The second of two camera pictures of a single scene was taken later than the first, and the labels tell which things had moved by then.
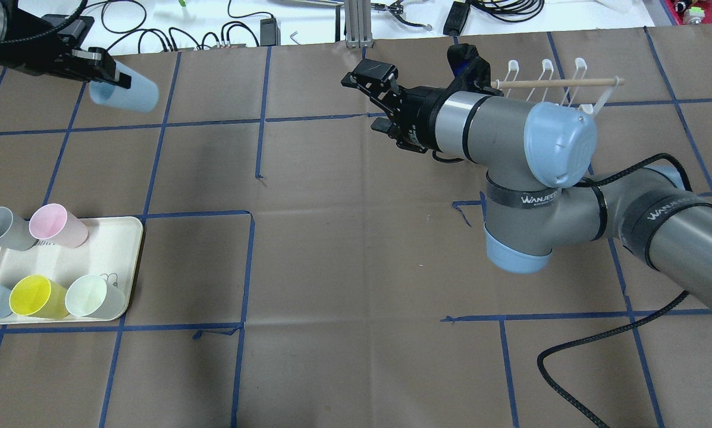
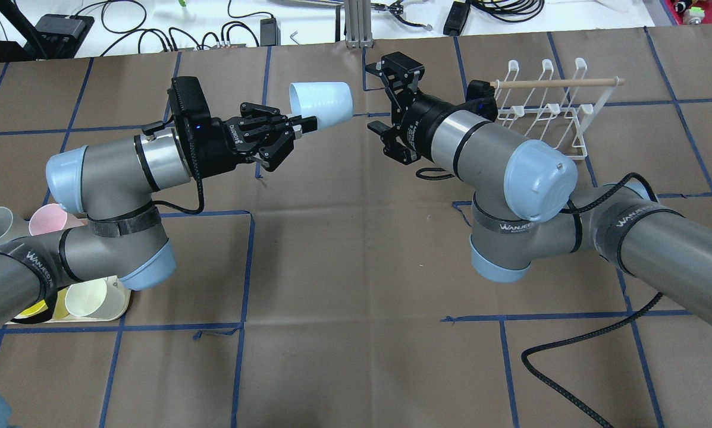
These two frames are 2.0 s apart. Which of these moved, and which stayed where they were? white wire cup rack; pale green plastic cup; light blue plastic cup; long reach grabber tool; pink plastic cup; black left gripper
Moved: light blue plastic cup; black left gripper
Stayed: pale green plastic cup; white wire cup rack; pink plastic cup; long reach grabber tool
